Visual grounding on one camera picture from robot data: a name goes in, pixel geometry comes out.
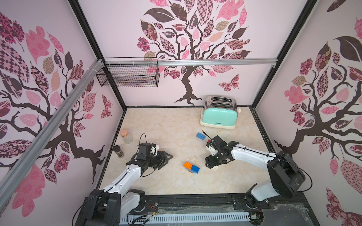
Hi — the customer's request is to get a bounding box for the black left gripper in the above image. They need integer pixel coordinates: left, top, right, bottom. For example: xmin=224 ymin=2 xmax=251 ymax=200
xmin=147 ymin=151 xmax=174 ymax=170

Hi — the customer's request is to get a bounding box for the orange long brick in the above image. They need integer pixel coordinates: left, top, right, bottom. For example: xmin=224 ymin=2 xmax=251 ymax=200
xmin=184 ymin=162 xmax=193 ymax=170

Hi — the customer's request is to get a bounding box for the light blue large brick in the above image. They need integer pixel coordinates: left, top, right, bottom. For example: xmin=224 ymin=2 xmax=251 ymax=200
xmin=196 ymin=133 xmax=206 ymax=140

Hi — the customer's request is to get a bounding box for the small light blue brick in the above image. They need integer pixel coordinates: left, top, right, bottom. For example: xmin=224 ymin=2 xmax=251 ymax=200
xmin=189 ymin=165 xmax=200 ymax=174

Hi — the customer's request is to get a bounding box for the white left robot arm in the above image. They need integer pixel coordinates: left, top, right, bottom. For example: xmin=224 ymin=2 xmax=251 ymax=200
xmin=72 ymin=151 xmax=173 ymax=226

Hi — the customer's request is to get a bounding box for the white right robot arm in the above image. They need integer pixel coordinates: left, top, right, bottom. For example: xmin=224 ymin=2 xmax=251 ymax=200
xmin=206 ymin=136 xmax=306 ymax=209

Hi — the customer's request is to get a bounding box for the pink lidded glass jar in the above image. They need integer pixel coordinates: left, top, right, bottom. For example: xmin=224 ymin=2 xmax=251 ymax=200
xmin=120 ymin=129 xmax=133 ymax=144

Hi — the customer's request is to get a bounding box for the dark spice bottle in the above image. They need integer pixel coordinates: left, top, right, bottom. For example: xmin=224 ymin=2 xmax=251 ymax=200
xmin=112 ymin=145 xmax=124 ymax=158

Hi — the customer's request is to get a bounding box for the mint green Belinee toaster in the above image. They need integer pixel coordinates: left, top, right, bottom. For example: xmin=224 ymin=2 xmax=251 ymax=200
xmin=200 ymin=95 xmax=240 ymax=129

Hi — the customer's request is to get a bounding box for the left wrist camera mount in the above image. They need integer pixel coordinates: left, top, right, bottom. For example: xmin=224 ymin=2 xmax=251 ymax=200
xmin=136 ymin=143 xmax=159 ymax=161

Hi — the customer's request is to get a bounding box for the white slotted cable duct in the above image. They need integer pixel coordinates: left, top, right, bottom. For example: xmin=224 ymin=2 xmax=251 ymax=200
xmin=120 ymin=212 xmax=251 ymax=226

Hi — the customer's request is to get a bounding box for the black wire basket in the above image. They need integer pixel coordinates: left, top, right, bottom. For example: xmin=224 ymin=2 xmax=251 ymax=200
xmin=96 ymin=57 xmax=160 ymax=88

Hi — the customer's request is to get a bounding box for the aluminium rail back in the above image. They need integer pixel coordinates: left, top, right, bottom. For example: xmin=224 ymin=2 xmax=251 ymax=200
xmin=158 ymin=58 xmax=278 ymax=66

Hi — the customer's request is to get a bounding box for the aluminium rail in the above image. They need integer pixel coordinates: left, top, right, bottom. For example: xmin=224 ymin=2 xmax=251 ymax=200
xmin=158 ymin=58 xmax=278 ymax=66
xmin=1 ymin=59 xmax=104 ymax=208

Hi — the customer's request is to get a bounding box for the aluminium rail left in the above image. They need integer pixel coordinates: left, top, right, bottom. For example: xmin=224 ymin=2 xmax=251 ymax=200
xmin=1 ymin=59 xmax=104 ymax=208

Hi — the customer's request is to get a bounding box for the black enclosure corner post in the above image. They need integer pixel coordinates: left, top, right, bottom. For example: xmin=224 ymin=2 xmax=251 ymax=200
xmin=251 ymin=0 xmax=318 ymax=109

